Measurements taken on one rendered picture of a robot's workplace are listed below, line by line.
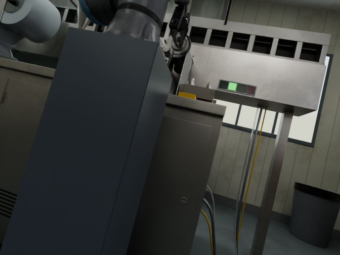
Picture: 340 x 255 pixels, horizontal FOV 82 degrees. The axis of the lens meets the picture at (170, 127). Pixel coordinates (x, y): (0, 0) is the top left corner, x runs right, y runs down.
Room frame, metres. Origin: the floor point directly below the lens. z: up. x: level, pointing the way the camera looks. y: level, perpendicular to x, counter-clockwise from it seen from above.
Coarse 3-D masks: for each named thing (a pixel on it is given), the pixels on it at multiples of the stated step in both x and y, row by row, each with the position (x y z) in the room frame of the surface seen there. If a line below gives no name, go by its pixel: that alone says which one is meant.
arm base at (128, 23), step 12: (120, 12) 0.43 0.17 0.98; (132, 12) 0.42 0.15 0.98; (144, 12) 0.43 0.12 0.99; (120, 24) 0.41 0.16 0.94; (132, 24) 0.41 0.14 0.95; (144, 24) 0.42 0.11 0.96; (156, 24) 0.45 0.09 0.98; (132, 36) 0.41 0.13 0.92; (144, 36) 0.43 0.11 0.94; (156, 36) 0.45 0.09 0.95
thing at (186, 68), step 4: (188, 56) 1.11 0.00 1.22; (188, 60) 1.14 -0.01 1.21; (184, 64) 1.06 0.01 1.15; (188, 64) 1.17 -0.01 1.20; (184, 68) 1.09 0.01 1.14; (188, 68) 1.21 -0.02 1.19; (184, 72) 1.12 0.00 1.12; (188, 72) 1.25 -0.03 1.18; (180, 76) 1.06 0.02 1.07; (184, 76) 1.15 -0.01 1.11; (188, 76) 1.29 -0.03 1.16; (180, 80) 1.06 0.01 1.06; (184, 80) 1.18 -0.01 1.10; (180, 84) 1.09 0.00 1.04
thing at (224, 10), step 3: (225, 0) 1.28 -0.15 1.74; (228, 0) 1.27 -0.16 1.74; (231, 0) 1.25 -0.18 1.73; (225, 3) 1.29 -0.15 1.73; (228, 3) 1.29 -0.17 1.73; (225, 6) 1.30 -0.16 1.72; (228, 6) 1.28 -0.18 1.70; (225, 9) 1.32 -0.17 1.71; (228, 9) 1.29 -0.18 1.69; (222, 12) 1.34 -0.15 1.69; (225, 12) 1.33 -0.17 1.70; (228, 12) 1.30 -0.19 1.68; (222, 15) 1.35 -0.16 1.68; (225, 15) 1.34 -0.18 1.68; (222, 18) 1.36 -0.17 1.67; (225, 18) 1.36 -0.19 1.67; (225, 21) 1.34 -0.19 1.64; (225, 24) 1.35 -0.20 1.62
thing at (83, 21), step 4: (80, 8) 1.26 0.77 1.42; (80, 12) 1.26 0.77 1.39; (80, 16) 1.27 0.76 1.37; (84, 16) 1.27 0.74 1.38; (80, 20) 1.28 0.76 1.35; (84, 20) 1.28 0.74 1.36; (88, 20) 1.30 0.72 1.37; (80, 24) 1.28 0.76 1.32; (84, 24) 1.29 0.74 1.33; (88, 24) 1.33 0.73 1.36; (80, 28) 1.29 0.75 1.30; (84, 28) 1.31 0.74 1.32
